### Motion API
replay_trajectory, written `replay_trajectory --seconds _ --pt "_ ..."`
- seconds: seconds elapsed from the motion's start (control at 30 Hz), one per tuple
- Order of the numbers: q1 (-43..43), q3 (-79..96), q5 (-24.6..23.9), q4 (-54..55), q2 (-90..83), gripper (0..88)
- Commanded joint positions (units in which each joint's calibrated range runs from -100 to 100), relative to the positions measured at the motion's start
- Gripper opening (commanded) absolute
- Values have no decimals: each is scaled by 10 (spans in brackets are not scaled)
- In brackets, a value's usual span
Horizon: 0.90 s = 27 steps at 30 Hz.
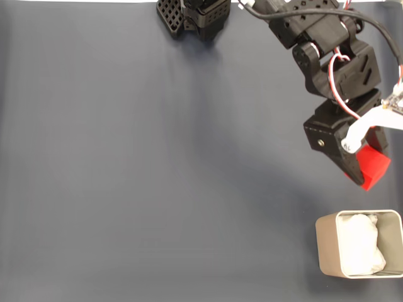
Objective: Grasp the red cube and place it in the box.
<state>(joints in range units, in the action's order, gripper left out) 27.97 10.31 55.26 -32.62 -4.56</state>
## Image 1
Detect dark blue table mat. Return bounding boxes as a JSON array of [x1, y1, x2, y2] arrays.
[[0, 2, 403, 302]]

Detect beige metal box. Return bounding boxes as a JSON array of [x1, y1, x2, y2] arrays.
[[315, 209, 403, 279]]

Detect camera circuit board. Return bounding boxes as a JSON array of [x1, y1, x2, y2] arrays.
[[381, 83, 403, 116]]

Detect red white black servo wire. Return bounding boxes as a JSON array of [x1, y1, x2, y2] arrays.
[[327, 47, 362, 130]]

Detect white crumpled paper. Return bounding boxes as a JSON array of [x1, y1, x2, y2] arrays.
[[337, 213, 387, 276]]

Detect red cube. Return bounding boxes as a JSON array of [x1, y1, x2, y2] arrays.
[[355, 145, 392, 192]]

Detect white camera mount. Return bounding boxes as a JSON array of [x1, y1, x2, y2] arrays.
[[341, 109, 403, 154]]

